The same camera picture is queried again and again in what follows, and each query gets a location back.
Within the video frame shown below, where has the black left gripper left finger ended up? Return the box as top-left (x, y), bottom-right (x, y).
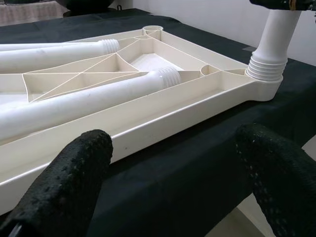
top-left (0, 128), bottom-right (114, 237)

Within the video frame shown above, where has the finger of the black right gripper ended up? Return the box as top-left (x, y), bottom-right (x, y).
top-left (249, 0), bottom-right (316, 12)

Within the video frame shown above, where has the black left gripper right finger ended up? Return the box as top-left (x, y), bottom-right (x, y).
top-left (234, 123), bottom-right (316, 237)

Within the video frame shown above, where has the white plastic children table top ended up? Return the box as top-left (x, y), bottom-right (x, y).
top-left (0, 24), bottom-right (283, 218)

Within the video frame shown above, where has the black tablecloth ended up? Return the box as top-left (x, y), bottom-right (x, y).
top-left (0, 7), bottom-right (316, 237)

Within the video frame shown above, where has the beige cloth covered shelf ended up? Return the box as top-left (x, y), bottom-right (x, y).
top-left (0, 0), bottom-right (65, 27)

